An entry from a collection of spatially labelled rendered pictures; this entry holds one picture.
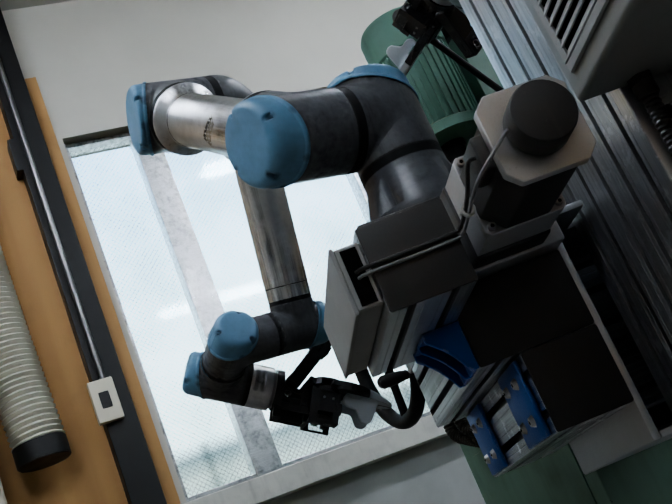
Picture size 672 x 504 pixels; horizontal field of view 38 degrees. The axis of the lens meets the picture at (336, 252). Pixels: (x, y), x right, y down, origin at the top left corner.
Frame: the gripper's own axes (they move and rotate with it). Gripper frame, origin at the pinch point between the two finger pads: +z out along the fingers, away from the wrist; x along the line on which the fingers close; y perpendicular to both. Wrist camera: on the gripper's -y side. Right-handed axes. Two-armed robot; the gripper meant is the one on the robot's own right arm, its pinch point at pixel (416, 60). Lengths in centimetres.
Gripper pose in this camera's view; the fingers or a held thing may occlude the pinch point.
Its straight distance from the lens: 206.1
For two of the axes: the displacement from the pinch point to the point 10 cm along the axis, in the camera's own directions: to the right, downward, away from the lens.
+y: -8.1, -5.8, 0.4
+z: -2.5, 4.1, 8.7
